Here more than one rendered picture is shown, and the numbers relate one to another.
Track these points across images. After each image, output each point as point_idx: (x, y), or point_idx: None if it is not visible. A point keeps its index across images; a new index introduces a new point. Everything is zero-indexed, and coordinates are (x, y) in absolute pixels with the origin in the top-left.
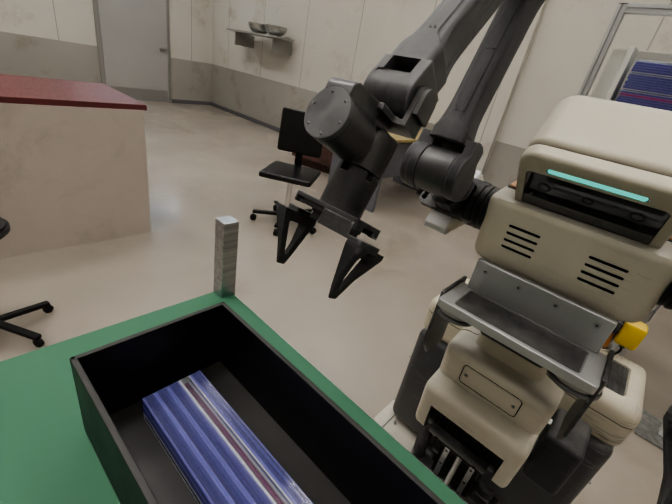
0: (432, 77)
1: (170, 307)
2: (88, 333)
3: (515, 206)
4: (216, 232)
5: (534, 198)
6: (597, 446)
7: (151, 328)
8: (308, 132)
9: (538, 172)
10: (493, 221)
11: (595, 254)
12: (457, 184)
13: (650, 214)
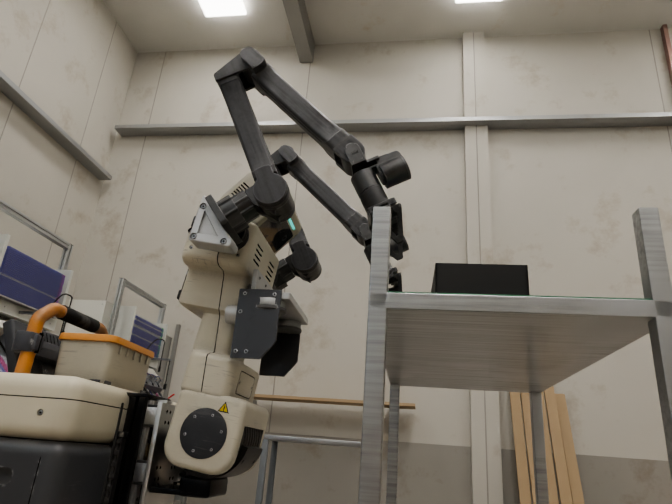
0: None
1: (440, 293)
2: (519, 295)
3: (260, 231)
4: (390, 221)
5: (264, 226)
6: None
7: (485, 264)
8: (410, 173)
9: None
10: (254, 241)
11: (270, 260)
12: None
13: (288, 236)
